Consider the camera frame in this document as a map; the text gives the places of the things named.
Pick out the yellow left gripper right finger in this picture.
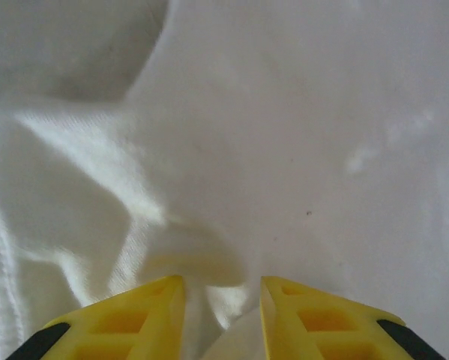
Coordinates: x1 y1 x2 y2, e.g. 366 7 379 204
260 276 441 360

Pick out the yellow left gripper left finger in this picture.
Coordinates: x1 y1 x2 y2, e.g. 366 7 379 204
10 275 187 360

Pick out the white printed t-shirt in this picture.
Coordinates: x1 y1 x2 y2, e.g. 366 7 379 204
0 0 449 360

